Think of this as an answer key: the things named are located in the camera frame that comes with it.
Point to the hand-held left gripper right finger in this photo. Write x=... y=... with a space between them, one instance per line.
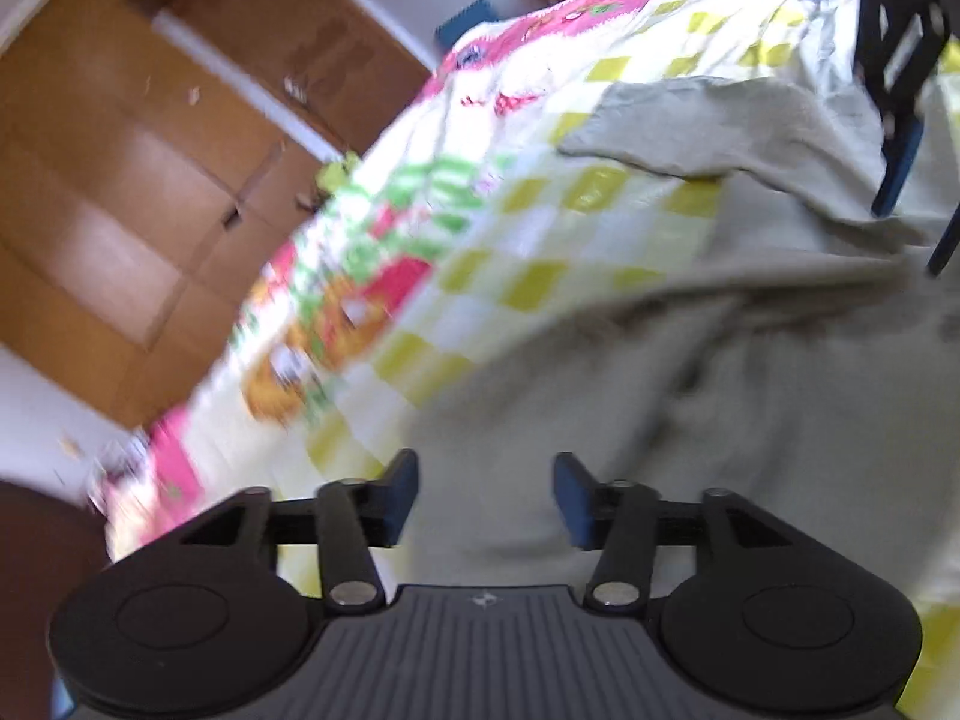
x=571 y=495

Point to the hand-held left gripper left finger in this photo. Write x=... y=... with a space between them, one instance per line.
x=405 y=484

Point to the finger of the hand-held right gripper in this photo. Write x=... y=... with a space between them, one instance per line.
x=896 y=75
x=946 y=240

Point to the grey pants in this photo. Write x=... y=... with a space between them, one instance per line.
x=675 y=390

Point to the printed checkered blanket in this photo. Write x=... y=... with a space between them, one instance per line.
x=525 y=240

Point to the wooden wardrobe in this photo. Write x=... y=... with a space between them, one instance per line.
x=112 y=202

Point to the blue foam mat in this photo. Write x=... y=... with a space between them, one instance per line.
x=465 y=21

